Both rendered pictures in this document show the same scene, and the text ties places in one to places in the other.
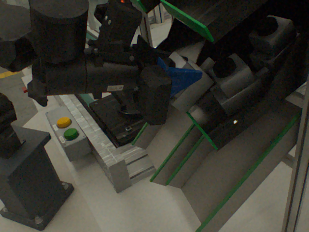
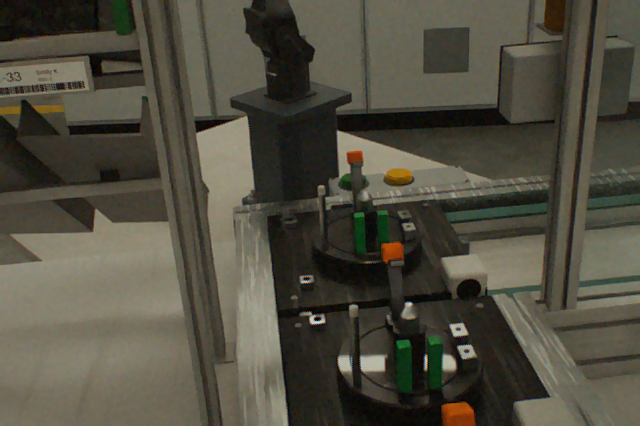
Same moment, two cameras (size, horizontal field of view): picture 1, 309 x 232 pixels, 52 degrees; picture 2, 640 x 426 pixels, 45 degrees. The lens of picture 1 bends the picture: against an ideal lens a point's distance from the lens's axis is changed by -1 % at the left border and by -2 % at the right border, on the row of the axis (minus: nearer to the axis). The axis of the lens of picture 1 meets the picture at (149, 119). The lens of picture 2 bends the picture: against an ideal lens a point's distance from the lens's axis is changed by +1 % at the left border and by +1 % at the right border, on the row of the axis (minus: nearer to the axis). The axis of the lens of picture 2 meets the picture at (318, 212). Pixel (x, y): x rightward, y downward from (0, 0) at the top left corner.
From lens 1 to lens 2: 1.29 m
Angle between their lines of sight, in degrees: 88
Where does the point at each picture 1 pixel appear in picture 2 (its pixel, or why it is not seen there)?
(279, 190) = not seen: outside the picture
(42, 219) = (251, 198)
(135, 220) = (171, 273)
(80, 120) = (393, 194)
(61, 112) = (441, 178)
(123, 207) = not seen: hidden behind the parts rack
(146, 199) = not seen: hidden behind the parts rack
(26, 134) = (305, 103)
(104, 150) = (277, 207)
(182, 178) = (84, 213)
